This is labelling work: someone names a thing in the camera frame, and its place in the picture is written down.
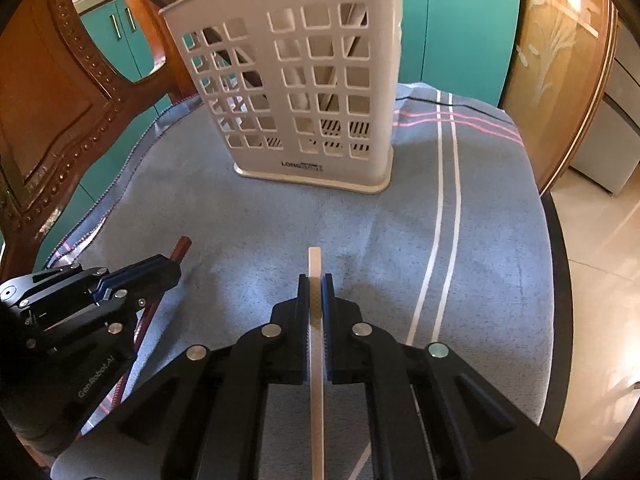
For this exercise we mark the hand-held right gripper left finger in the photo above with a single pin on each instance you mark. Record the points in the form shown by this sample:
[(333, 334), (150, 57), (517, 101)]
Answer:
[(302, 340)]

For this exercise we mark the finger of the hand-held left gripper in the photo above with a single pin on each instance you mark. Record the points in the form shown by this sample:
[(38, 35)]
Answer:
[(145, 272), (125, 310)]

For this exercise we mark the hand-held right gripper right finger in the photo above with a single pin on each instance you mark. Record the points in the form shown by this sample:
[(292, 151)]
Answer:
[(327, 340)]

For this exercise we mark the reddish brown chopstick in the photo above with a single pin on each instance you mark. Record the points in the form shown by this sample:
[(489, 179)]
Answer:
[(180, 250)]

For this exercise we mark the pale white chopstick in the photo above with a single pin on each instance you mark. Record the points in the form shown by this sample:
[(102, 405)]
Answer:
[(316, 410)]

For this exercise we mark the blue striped blanket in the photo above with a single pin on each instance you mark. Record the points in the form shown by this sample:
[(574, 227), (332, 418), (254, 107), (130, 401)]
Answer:
[(250, 240)]

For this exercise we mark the carved wooden chair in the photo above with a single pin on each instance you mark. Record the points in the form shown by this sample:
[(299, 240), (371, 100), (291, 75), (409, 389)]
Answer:
[(45, 85)]

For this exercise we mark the dark brown chopstick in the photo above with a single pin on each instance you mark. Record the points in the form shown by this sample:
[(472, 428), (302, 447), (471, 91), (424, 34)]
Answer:
[(214, 36)]

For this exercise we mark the teal kitchen cabinets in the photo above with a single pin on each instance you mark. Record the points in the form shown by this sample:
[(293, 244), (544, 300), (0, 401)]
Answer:
[(465, 35)]

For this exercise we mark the white appliance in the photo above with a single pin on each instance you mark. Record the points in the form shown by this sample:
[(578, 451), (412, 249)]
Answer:
[(610, 150)]

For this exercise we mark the wooden door with etched glass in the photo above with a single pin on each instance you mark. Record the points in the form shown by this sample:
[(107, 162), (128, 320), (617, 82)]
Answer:
[(555, 85)]

